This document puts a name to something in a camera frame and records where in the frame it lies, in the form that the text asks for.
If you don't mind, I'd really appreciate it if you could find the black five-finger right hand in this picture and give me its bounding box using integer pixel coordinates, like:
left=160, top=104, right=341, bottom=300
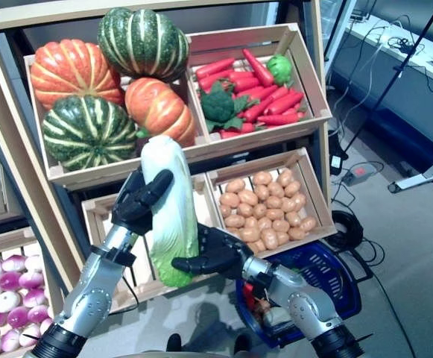
left=171, top=223, right=256, bottom=280

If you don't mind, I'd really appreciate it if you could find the black five-finger left hand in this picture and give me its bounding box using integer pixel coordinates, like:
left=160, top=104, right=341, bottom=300
left=110, top=167, right=175, bottom=236

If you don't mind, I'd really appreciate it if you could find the white green napa cabbage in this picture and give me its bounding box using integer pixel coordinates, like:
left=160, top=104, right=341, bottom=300
left=141, top=134, right=200, bottom=288

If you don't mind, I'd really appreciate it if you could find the blue plastic shopping basket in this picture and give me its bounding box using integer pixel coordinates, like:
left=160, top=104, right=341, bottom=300
left=236, top=241, right=362, bottom=350

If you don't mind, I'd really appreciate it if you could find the light wooden slat crate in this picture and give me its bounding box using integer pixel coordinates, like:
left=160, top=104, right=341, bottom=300
left=80, top=173, right=217, bottom=314
left=22, top=54, right=208, bottom=191
left=0, top=227, right=64, bottom=358
left=186, top=22, right=332, bottom=145
left=203, top=147, right=338, bottom=260

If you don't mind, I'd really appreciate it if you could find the pale white vegetable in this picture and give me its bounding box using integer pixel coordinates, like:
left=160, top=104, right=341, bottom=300
left=264, top=307, right=291, bottom=326

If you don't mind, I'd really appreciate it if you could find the green striped pumpkin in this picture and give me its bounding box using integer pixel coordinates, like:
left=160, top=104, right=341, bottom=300
left=96, top=7, right=191, bottom=84
left=41, top=95, right=139, bottom=172

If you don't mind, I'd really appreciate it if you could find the oblong orange pumpkin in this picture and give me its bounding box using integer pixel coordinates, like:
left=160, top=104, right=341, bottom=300
left=124, top=77, right=197, bottom=148

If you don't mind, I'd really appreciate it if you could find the dark green leafy broccoli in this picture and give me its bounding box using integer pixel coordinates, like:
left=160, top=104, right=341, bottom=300
left=200, top=81, right=260, bottom=134

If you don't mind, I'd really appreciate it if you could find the round orange ribbed pumpkin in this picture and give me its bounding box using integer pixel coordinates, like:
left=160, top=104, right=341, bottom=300
left=29, top=39, right=124, bottom=111

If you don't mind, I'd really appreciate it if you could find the white stand foot bar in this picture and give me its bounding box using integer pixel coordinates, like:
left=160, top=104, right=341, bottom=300
left=387, top=148, right=433, bottom=194

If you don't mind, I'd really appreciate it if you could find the white counter table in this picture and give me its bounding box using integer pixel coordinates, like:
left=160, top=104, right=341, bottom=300
left=327, top=13, right=433, bottom=113

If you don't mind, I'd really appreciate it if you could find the black tripod stand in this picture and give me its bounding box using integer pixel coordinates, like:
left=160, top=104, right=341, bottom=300
left=341, top=0, right=433, bottom=161

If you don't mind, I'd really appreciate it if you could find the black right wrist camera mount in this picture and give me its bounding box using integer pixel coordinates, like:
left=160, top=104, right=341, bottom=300
left=251, top=271, right=276, bottom=295

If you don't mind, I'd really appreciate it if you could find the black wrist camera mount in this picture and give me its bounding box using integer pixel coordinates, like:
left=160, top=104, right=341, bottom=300
left=251, top=271, right=276, bottom=295
left=91, top=244, right=137, bottom=268

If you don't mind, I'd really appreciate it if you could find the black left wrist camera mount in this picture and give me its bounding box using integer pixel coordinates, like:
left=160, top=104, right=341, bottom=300
left=91, top=244, right=137, bottom=268

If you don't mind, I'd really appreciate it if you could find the black coiled cable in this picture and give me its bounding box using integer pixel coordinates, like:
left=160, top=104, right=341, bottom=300
left=326, top=210, right=364, bottom=251

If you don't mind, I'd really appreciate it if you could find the grey power strip red switch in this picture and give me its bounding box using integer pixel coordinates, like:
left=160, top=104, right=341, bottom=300
left=341, top=163, right=376, bottom=186

